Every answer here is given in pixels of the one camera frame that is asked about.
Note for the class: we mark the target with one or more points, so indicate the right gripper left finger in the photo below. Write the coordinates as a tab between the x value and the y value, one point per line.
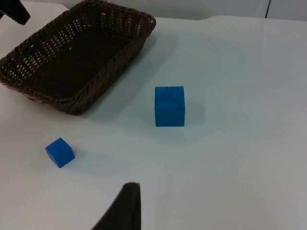
16	10

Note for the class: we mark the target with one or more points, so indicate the dark brown wicker basket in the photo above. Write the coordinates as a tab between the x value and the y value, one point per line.
72	60

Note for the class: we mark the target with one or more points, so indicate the small blue cube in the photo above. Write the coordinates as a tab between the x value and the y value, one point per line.
60	152

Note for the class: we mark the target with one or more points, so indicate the large blue cube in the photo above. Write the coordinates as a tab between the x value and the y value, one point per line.
169	107

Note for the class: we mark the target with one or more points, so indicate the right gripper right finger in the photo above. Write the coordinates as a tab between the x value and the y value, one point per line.
127	210

